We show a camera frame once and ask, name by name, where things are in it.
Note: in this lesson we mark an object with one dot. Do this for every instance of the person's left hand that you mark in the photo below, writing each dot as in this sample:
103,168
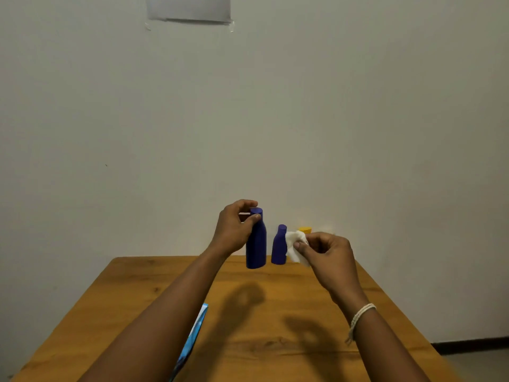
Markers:
230,232

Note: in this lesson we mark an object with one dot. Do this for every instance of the person's right hand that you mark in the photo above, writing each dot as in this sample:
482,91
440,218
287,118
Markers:
334,262

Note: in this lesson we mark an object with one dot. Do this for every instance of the blue patterned bottle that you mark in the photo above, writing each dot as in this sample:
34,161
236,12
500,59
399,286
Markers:
256,246
279,246

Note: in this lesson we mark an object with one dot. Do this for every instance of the white wet wipe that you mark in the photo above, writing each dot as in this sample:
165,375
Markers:
292,250

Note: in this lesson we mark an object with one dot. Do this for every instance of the yellow bottle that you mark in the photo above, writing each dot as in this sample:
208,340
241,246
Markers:
305,229

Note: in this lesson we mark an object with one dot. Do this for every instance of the blue wet wipes packet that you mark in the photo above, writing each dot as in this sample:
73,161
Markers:
195,334

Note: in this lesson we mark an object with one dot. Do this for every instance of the person's left forearm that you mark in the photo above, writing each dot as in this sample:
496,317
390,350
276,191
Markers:
159,330

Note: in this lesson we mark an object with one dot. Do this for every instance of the wooden table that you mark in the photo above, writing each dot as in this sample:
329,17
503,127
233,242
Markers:
119,298

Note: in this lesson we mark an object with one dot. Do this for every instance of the white paper sheet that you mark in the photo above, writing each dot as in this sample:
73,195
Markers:
189,7

